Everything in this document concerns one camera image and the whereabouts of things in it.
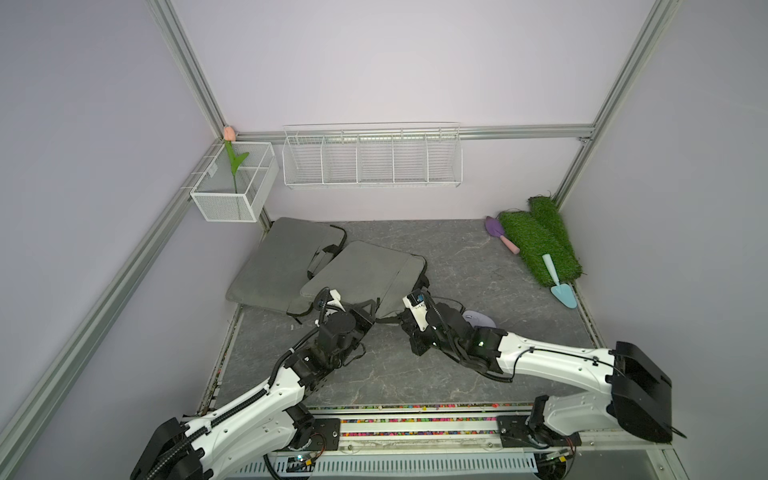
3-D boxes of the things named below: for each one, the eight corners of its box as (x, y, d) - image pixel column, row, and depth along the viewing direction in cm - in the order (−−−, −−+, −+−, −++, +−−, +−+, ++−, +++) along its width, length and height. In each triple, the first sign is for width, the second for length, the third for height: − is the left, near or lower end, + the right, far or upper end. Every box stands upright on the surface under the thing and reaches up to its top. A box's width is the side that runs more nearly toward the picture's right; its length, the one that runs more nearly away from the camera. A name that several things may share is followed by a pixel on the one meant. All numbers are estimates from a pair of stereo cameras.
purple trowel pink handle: (509, 257, 112) (511, 252, 110) (481, 222, 124) (482, 217, 122) (518, 253, 113) (521, 248, 111) (490, 220, 125) (491, 215, 123)
